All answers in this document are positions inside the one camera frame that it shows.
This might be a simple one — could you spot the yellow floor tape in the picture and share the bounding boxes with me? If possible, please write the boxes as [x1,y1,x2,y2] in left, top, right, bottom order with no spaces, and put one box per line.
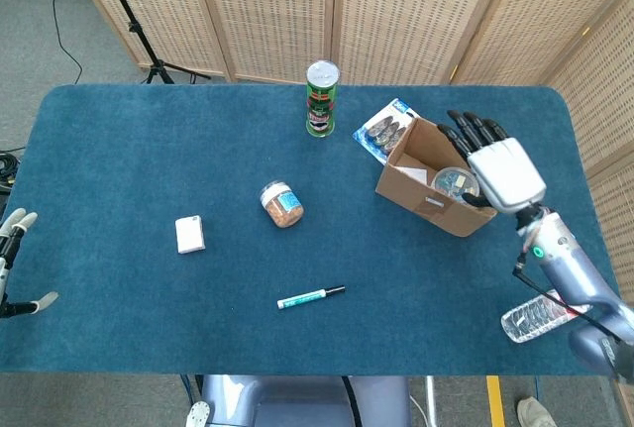
[485,375,506,427]

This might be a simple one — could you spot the clear jar of binder clips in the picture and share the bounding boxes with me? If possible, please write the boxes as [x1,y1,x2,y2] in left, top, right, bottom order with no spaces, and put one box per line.
[431,166,481,199]

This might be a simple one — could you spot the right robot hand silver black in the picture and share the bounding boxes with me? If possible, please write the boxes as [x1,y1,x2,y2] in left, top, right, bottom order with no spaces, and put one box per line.
[436,109,548,214]

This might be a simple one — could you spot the white tissue pack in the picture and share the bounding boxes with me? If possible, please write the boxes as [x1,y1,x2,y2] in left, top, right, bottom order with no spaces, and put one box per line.
[174,214,206,255]

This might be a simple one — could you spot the blue table cloth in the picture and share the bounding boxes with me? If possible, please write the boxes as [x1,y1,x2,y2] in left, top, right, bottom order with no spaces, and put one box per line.
[0,83,626,376]

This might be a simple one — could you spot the white shoe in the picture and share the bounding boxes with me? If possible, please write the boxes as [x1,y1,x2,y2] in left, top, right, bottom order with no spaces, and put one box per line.
[516,395,559,427]

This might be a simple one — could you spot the clear plastic water bottle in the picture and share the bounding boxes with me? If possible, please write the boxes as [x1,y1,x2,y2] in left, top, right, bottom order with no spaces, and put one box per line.
[500,290,591,344]

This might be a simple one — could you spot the green white marker pen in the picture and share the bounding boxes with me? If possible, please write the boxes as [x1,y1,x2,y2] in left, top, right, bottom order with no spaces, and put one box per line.
[276,284,347,311]

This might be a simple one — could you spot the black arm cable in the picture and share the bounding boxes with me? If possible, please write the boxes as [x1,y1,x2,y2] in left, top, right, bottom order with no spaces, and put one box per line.
[512,256,620,344]

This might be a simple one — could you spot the brown cardboard box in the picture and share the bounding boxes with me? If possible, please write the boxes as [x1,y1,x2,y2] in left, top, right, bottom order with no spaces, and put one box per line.
[374,117,497,239]

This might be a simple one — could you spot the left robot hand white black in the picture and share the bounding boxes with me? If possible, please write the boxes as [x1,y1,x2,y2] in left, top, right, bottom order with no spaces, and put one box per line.
[0,207,59,319]

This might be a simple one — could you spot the silver blue robot torso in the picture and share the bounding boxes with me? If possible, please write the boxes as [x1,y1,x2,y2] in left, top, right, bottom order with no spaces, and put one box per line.
[185,374,412,427]

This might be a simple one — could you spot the black floor cable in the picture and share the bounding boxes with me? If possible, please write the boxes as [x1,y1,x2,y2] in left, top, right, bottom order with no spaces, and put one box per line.
[42,0,84,85]

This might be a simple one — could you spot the coiled black cables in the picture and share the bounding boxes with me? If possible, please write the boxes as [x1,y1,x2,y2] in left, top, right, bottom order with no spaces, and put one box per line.
[0,147,21,195]

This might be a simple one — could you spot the blue blister pack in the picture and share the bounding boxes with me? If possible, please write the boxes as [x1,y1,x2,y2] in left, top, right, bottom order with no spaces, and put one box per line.
[352,97,422,166]

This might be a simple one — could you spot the green Pringles can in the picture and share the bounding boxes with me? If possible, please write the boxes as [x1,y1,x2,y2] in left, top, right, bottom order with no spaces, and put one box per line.
[304,59,341,139]

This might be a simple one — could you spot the pale yellow sticky notes pad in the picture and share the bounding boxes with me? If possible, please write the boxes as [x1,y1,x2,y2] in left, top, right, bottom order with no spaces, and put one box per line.
[395,163,430,184]

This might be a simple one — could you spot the black tripod stand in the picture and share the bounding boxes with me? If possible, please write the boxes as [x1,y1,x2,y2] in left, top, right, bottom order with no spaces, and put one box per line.
[92,0,212,85]

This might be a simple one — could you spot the clear jar of brown snacks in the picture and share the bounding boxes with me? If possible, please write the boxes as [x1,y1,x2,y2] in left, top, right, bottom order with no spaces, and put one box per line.
[259,179,306,229]

